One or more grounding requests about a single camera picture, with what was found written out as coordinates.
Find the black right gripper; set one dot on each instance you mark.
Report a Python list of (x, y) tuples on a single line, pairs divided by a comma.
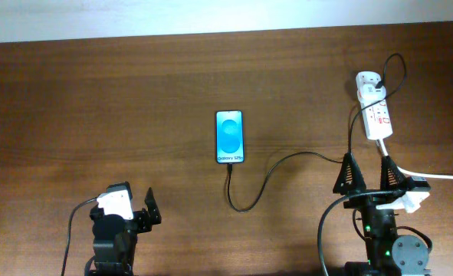
[(360, 183)]

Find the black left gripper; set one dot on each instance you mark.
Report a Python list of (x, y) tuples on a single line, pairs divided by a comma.
[(144, 221)]

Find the blue Samsung Galaxy smartphone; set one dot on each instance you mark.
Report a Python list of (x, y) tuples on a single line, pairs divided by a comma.
[(230, 146)]

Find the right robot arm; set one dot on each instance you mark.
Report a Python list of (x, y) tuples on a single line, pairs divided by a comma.
[(388, 252)]

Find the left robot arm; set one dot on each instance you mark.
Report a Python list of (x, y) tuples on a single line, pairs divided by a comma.
[(116, 227)]

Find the white USB charger adapter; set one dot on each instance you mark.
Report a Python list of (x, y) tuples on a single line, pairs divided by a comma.
[(368, 93)]

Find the white power strip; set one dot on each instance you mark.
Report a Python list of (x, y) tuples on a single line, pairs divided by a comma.
[(375, 115)]

